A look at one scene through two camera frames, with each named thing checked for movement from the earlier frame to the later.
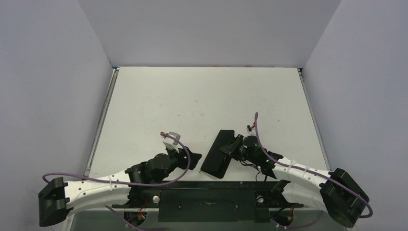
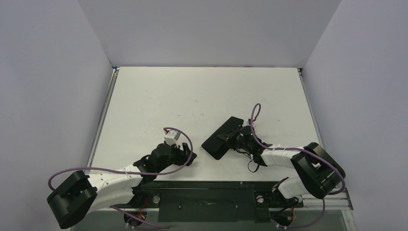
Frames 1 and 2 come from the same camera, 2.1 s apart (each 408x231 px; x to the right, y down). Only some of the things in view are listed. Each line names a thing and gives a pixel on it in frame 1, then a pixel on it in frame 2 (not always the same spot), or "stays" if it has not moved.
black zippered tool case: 215,161 → 216,147
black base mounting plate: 210,201 stays
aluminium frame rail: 101,121 stays
